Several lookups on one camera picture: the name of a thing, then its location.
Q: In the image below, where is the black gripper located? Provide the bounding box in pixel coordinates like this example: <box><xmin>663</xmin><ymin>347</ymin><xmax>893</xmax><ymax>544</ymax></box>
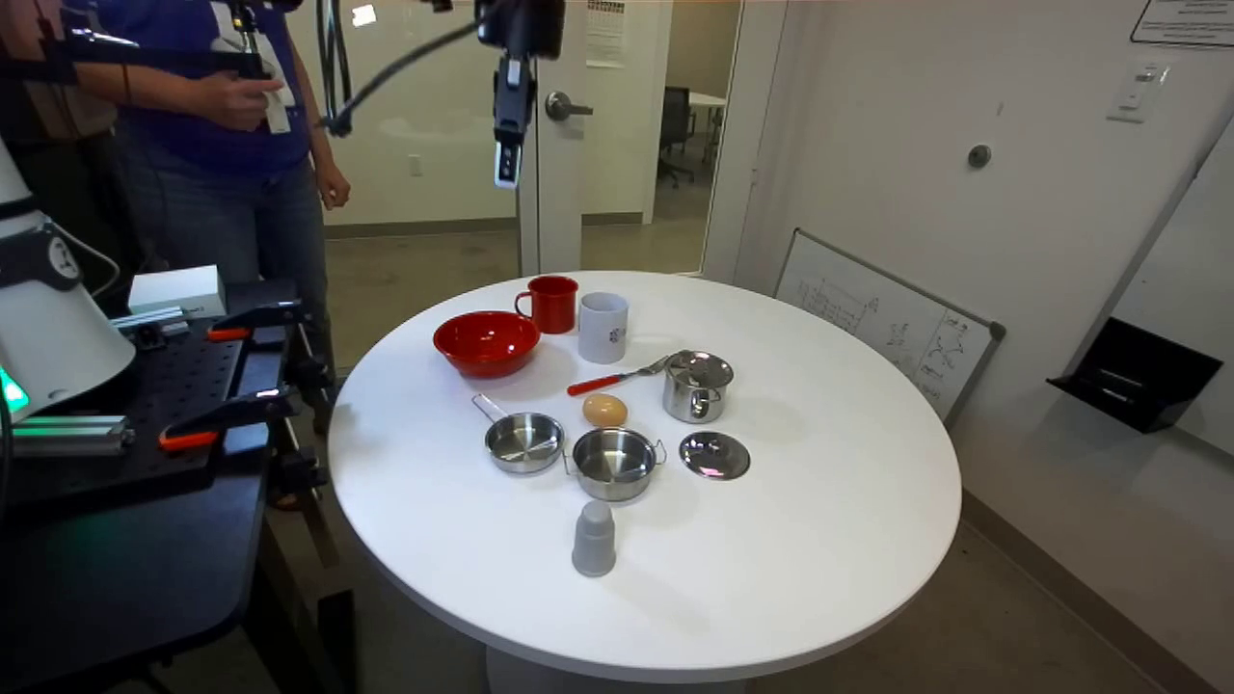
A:
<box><xmin>472</xmin><ymin>0</ymin><xmax>570</xmax><ymax>193</ymax></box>

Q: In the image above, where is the brown egg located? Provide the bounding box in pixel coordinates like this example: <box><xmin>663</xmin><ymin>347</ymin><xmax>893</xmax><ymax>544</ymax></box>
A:
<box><xmin>578</xmin><ymin>390</ymin><xmax>633</xmax><ymax>431</ymax></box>

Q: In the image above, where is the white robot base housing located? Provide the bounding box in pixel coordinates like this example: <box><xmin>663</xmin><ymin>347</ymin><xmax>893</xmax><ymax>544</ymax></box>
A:
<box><xmin>0</xmin><ymin>210</ymin><xmax>140</xmax><ymax>417</ymax></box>

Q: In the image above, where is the red bowl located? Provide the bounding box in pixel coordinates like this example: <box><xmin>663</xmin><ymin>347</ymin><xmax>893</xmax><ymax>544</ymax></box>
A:
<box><xmin>429</xmin><ymin>309</ymin><xmax>542</xmax><ymax>381</ymax></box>

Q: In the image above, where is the person's left hand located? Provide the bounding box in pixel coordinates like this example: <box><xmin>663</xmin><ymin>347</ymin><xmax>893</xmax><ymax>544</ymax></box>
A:
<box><xmin>309</xmin><ymin>149</ymin><xmax>355</xmax><ymax>211</ymax></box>

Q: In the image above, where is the person's right hand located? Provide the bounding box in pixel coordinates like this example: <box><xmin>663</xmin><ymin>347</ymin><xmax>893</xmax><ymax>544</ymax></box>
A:
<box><xmin>187</xmin><ymin>68</ymin><xmax>286</xmax><ymax>136</ymax></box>

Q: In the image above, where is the white door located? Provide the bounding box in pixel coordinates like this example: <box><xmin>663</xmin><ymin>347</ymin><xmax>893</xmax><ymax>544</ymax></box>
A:
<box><xmin>516</xmin><ymin>0</ymin><xmax>676</xmax><ymax>278</ymax></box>

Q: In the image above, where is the red mug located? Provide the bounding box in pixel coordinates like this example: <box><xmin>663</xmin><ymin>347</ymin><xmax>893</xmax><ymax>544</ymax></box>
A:
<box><xmin>507</xmin><ymin>273</ymin><xmax>583</xmax><ymax>339</ymax></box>

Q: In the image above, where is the black office chair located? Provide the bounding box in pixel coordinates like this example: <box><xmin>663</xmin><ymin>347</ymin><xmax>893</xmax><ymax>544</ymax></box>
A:
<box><xmin>654</xmin><ymin>81</ymin><xmax>700</xmax><ymax>193</ymax></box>

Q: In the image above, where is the white mug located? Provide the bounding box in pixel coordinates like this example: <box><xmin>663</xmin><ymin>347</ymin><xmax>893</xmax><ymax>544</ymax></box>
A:
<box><xmin>573</xmin><ymin>288</ymin><xmax>637</xmax><ymax>366</ymax></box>

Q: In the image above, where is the white ID badge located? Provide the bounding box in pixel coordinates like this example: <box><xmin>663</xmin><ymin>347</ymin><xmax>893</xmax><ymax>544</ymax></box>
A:
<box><xmin>259</xmin><ymin>52</ymin><xmax>300</xmax><ymax>139</ymax></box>

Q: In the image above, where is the small steel frying pan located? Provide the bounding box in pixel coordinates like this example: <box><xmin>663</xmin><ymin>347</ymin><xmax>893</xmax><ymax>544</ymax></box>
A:
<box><xmin>465</xmin><ymin>390</ymin><xmax>570</xmax><ymax>477</ymax></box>

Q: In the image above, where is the small steel pot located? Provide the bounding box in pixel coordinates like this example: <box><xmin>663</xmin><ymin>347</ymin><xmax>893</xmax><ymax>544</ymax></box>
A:
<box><xmin>654</xmin><ymin>347</ymin><xmax>739</xmax><ymax>429</ymax></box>

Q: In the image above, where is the person in blue shirt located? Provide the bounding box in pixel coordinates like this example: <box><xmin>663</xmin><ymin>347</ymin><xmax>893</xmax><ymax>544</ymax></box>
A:
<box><xmin>0</xmin><ymin>0</ymin><xmax>355</xmax><ymax>377</ymax></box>

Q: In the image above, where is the white box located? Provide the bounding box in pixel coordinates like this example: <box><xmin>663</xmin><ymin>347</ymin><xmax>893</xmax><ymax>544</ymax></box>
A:
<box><xmin>124</xmin><ymin>262</ymin><xmax>232</xmax><ymax>324</ymax></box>

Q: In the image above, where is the round steel lid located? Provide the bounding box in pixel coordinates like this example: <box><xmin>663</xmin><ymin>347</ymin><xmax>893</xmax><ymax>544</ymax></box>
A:
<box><xmin>676</xmin><ymin>429</ymin><xmax>754</xmax><ymax>486</ymax></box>

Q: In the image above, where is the clear upturned plastic cup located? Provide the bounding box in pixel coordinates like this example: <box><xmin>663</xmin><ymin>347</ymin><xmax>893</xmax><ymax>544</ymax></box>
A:
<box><xmin>568</xmin><ymin>496</ymin><xmax>619</xmax><ymax>581</ymax></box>

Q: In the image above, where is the black horizontal rod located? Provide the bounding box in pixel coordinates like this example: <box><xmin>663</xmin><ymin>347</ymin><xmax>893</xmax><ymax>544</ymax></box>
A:
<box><xmin>21</xmin><ymin>16</ymin><xmax>273</xmax><ymax>89</ymax></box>

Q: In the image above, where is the leaning whiteboard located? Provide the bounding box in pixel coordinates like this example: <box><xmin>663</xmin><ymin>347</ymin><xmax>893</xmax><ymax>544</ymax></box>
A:
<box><xmin>773</xmin><ymin>226</ymin><xmax>1011</xmax><ymax>424</ymax></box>

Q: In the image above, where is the silver metal bar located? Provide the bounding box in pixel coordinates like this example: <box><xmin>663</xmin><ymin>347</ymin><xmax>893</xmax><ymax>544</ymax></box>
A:
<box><xmin>7</xmin><ymin>409</ymin><xmax>133</xmax><ymax>456</ymax></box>

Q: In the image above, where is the black cart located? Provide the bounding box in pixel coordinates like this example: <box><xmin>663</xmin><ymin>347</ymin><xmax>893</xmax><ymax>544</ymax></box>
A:
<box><xmin>0</xmin><ymin>285</ymin><xmax>339</xmax><ymax>694</ymax></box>

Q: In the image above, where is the silver door handle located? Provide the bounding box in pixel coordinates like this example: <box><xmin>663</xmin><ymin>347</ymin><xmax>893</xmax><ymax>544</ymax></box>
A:
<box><xmin>541</xmin><ymin>89</ymin><xmax>598</xmax><ymax>127</ymax></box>

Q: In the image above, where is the red-handled metal spoon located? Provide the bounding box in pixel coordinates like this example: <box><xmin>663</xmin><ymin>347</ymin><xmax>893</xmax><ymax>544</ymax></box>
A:
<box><xmin>562</xmin><ymin>347</ymin><xmax>699</xmax><ymax>402</ymax></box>

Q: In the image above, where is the steel bowl with handles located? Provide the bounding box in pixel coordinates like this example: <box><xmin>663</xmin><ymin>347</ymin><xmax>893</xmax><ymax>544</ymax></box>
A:
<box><xmin>562</xmin><ymin>424</ymin><xmax>672</xmax><ymax>507</ymax></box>

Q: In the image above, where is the black clamp orange handle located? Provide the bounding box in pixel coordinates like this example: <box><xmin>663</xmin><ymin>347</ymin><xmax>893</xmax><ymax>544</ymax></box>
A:
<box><xmin>154</xmin><ymin>381</ymin><xmax>298</xmax><ymax>459</ymax></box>
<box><xmin>187</xmin><ymin>300</ymin><xmax>312</xmax><ymax>359</ymax></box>

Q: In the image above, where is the white wall switch plate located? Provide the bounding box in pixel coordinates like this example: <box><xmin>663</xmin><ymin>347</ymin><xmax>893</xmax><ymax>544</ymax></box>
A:
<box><xmin>1102</xmin><ymin>61</ymin><xmax>1176</xmax><ymax>131</ymax></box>

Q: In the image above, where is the framed wall sign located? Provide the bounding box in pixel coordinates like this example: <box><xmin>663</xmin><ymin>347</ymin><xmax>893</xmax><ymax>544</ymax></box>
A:
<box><xmin>1124</xmin><ymin>0</ymin><xmax>1234</xmax><ymax>52</ymax></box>

